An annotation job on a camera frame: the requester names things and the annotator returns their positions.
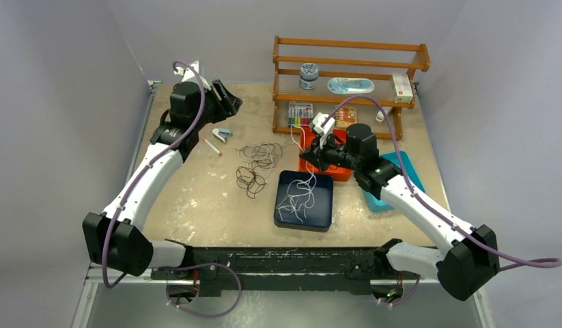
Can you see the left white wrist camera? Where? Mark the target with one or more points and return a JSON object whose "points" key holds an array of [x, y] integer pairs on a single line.
{"points": [[190, 74]]}

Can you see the orange plastic bin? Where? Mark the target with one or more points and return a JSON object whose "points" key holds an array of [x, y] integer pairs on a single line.
{"points": [[338, 174]]}

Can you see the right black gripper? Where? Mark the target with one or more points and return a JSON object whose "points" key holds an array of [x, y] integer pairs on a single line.
{"points": [[317, 154]]}

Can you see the white small device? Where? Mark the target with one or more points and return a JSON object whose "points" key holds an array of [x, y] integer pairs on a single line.
{"points": [[382, 114]]}

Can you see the light blue stapler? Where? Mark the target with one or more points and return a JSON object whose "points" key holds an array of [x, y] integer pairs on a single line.
{"points": [[221, 134]]}

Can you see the wooden shelf rack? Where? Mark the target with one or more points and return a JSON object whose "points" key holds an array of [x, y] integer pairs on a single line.
{"points": [[347, 59]]}

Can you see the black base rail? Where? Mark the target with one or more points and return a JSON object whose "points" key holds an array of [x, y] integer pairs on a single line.
{"points": [[357, 270]]}

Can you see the blue packaged item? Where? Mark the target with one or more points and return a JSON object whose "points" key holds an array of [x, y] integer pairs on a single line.
{"points": [[340, 85]]}

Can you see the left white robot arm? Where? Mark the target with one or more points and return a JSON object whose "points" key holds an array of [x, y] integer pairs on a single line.
{"points": [[114, 237]]}

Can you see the coloured marker pen pack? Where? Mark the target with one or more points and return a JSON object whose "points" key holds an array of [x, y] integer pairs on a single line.
{"points": [[299, 114]]}

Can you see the dark blue plastic bin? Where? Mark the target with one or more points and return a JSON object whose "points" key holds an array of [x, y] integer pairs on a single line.
{"points": [[304, 201]]}

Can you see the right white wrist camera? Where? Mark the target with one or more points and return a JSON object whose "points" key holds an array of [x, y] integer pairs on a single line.
{"points": [[322, 126]]}

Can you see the white blue lidded jar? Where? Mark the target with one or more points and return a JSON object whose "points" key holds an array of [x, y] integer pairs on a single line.
{"points": [[308, 76]]}

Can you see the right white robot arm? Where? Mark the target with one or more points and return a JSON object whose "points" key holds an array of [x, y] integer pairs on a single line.
{"points": [[463, 258]]}

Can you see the white red box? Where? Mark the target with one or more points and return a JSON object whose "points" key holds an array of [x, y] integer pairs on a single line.
{"points": [[402, 88]]}

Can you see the orange spiral notebook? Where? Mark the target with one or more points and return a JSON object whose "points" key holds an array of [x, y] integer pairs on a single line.
{"points": [[345, 117]]}

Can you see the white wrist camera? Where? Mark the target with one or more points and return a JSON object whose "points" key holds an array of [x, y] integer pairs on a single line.
{"points": [[322, 126], [190, 74]]}

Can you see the white orange marker pen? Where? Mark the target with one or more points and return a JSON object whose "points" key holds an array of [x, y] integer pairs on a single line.
{"points": [[211, 146]]}

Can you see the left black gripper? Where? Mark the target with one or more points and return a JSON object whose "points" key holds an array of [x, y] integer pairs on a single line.
{"points": [[227, 105]]}

